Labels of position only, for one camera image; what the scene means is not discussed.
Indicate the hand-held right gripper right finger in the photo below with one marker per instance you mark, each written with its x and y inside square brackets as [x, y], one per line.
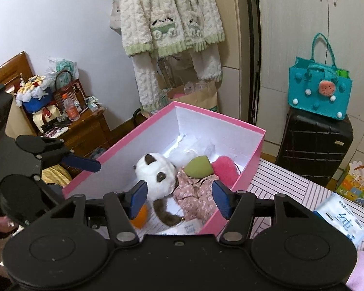
[221, 198]

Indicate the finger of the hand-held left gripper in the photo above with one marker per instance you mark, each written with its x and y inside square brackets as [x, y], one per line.
[82, 163]

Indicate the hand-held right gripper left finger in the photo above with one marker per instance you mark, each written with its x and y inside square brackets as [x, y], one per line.
[138, 195]

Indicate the orange fruit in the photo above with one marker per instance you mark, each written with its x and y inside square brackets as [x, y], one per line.
[141, 217]

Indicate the small white tissue pack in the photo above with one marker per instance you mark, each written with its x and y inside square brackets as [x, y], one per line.
[188, 227]

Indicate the pink cardboard box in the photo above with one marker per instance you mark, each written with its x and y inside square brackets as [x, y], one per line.
[251, 160]

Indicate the pink floral cloth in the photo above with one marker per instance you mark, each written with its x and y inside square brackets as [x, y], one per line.
[194, 197]

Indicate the yellow cloth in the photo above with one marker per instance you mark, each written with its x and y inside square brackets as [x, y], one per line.
[56, 175]

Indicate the panda plush toy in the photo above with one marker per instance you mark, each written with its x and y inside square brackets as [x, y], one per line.
[157, 172]

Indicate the wooden nightstand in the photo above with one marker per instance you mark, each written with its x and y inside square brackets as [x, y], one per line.
[88, 130]

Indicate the pink fluffy puff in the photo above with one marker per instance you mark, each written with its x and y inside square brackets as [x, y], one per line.
[226, 165]

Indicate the green makeup sponge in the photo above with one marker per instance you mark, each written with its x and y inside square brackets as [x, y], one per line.
[197, 166]

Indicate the blue wrapped flower bouquet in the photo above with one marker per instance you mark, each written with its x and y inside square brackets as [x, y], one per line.
[33, 92]

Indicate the small beige bag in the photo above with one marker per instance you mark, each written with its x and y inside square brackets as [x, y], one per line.
[47, 115]

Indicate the orange drink bottle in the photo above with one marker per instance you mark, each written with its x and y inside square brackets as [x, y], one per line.
[69, 107]

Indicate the white plastic wrap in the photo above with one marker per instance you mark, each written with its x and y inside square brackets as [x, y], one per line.
[194, 147]

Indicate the wooden headboard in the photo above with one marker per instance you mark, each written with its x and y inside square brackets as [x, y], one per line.
[9, 69]

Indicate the striped table cloth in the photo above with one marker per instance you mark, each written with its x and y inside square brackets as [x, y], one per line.
[279, 188]

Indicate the brown woven basket bag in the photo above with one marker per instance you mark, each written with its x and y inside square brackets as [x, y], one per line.
[69, 89]

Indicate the plastic bag of tissues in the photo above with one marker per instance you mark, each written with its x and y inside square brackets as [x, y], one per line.
[63, 65]

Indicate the cream knit pants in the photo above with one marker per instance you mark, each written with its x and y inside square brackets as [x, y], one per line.
[145, 81]

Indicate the brown paper bag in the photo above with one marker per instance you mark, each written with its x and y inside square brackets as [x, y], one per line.
[197, 97]

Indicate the black suitcase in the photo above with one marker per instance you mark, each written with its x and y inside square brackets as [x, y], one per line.
[315, 151]

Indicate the blue white wet wipes pack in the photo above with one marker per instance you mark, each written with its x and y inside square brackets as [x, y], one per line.
[341, 221]

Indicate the colourful cartoon gift bag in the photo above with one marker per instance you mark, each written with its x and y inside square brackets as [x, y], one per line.
[356, 185]

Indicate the teal felt handbag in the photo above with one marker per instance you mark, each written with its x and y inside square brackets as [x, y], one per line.
[318, 91]

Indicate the white hanging tote bag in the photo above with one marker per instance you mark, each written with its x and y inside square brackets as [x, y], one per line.
[115, 12]

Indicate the cream knit cardigan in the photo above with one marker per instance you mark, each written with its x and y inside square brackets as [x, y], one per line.
[170, 15]

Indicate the cream wardrobe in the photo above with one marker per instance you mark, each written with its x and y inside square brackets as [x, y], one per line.
[306, 21]

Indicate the black metal frame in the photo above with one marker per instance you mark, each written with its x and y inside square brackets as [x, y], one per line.
[136, 116]

